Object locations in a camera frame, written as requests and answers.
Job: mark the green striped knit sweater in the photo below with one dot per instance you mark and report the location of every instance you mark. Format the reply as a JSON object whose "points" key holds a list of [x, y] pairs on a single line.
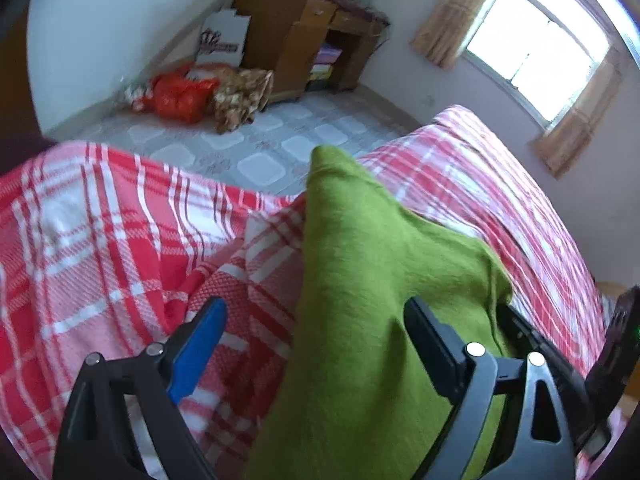
{"points": [[350, 285]]}

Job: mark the white printed paper bag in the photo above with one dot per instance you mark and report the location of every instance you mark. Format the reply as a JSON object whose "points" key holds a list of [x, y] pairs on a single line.
{"points": [[225, 35]]}

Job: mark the red plaid bed blanket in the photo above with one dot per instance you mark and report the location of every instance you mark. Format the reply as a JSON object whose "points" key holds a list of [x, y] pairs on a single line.
{"points": [[100, 260]]}

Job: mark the stack of boxes in desk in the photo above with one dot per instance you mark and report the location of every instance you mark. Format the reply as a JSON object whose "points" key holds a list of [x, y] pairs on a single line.
{"points": [[322, 62]]}

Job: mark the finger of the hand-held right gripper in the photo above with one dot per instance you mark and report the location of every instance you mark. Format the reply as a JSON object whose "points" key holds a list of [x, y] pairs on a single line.
{"points": [[520, 332]]}

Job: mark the beige curtain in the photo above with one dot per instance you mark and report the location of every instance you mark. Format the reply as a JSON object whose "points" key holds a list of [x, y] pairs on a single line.
{"points": [[450, 20], [585, 120]]}

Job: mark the wooden desk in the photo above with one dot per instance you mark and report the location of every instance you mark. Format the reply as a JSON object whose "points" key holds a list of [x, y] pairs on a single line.
{"points": [[270, 25]]}

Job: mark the red plastic bag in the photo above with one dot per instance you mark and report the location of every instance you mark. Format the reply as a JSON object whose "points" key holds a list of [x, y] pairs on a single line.
{"points": [[177, 97]]}

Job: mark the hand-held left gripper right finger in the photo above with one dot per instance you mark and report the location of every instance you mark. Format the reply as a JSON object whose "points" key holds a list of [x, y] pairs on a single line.
{"points": [[440, 355]]}

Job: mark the small red white printed bag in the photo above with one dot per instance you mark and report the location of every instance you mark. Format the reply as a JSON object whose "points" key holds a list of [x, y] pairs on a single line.
{"points": [[137, 96]]}

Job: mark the brown patterned bag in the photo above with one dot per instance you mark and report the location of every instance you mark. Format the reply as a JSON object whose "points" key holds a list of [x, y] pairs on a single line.
{"points": [[240, 95]]}

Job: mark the window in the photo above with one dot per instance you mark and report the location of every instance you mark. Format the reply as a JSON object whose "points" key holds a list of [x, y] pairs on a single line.
{"points": [[530, 45]]}

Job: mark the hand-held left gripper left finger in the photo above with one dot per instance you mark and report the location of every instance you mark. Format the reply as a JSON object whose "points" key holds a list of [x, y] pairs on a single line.
{"points": [[200, 345]]}

